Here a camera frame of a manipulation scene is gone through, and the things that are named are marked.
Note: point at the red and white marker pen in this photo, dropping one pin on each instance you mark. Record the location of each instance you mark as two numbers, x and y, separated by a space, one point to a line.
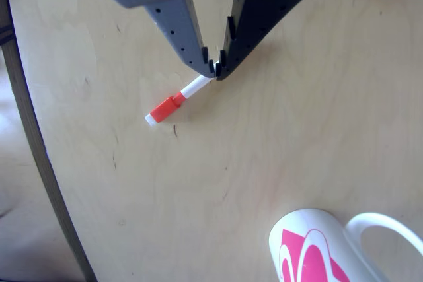
165 108

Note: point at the white mug with pink print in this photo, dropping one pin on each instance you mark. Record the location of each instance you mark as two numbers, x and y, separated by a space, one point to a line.
310 249

